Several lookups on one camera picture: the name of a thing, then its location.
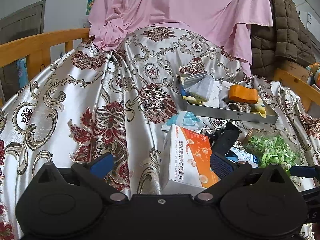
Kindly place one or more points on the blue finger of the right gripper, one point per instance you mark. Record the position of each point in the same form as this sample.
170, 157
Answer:
304, 171

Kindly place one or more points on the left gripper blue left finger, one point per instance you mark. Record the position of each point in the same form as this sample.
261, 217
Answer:
94, 170

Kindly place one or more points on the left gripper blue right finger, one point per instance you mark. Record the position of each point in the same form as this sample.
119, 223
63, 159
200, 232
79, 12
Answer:
221, 166

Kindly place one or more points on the black patterned sock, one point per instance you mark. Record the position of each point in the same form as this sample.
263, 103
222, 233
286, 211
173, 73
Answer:
221, 141

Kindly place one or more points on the light blue packet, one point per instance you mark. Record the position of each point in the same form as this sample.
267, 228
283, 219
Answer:
184, 119

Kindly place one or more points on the grey beige drawstring pouch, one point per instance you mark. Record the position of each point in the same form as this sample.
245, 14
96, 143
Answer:
238, 106

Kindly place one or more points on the grey cloth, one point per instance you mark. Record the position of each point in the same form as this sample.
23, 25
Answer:
200, 87

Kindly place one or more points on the striped pastel towel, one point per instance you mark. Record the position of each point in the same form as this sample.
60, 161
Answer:
260, 108

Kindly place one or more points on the white cloth with blue print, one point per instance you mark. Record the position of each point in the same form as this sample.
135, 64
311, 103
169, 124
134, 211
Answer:
219, 94

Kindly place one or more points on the white blue small box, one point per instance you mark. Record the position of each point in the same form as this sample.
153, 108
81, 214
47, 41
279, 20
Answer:
240, 155

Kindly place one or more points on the white orange medicine box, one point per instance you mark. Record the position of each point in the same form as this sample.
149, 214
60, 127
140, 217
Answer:
185, 163

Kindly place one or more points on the floral satin bedspread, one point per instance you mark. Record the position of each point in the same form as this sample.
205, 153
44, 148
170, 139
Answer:
90, 102

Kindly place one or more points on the grey tray with cartoon picture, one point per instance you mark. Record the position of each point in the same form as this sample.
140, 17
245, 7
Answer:
199, 107

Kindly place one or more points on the colourful patterned cloth bundle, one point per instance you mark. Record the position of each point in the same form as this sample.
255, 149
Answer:
314, 76

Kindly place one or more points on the cardboard box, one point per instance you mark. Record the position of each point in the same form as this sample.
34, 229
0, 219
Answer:
295, 69

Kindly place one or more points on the brown quilted jacket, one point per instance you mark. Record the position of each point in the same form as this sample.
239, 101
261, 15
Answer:
286, 39

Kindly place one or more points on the pink draped sheet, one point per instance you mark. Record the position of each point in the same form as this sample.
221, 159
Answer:
225, 23

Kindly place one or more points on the grey door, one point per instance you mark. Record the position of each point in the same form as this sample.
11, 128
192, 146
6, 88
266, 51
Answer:
25, 22

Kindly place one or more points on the white wall air conditioner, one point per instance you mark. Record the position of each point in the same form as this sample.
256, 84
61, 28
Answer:
311, 24

